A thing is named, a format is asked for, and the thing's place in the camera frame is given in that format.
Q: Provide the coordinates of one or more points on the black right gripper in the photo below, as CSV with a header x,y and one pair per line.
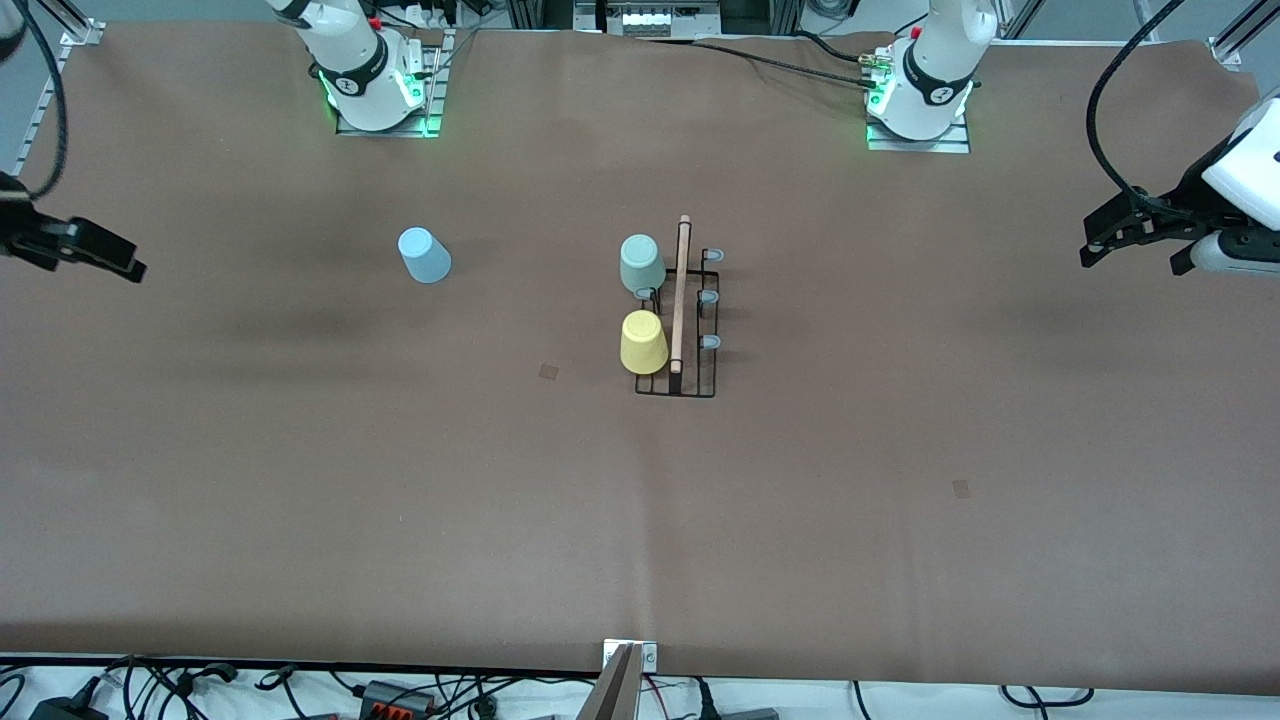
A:
x,y
22,238

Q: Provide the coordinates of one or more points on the light blue cup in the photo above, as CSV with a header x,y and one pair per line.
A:
x,y
428,260

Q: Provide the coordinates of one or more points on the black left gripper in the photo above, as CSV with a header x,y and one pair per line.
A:
x,y
1184,198

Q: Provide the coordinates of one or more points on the brown table mat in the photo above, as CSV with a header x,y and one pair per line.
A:
x,y
800,550

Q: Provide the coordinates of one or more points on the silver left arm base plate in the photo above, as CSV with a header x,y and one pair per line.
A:
x,y
920,145

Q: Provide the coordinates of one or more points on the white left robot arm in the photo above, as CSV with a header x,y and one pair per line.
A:
x,y
935,80

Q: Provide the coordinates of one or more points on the white socket strip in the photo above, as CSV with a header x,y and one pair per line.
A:
x,y
646,20

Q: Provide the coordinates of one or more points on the pale green cup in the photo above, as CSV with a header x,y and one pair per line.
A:
x,y
640,263

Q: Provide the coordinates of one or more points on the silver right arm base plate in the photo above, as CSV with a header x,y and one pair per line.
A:
x,y
432,80

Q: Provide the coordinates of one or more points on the grey metal bar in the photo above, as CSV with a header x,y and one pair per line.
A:
x,y
612,695

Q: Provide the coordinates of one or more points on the yellow cup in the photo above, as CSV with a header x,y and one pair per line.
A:
x,y
644,345

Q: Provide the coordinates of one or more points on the black power adapter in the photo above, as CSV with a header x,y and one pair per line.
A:
x,y
65,710

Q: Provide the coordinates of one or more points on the silver metal bracket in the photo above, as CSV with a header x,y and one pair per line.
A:
x,y
650,655

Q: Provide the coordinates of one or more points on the silver aluminium rail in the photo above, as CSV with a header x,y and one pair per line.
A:
x,y
1245,30
45,100

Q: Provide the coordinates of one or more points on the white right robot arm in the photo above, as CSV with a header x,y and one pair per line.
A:
x,y
355,60

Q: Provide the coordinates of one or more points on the black orange connector block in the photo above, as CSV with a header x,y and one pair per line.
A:
x,y
395,698

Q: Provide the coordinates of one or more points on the black metal frame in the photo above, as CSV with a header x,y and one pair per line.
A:
x,y
590,15

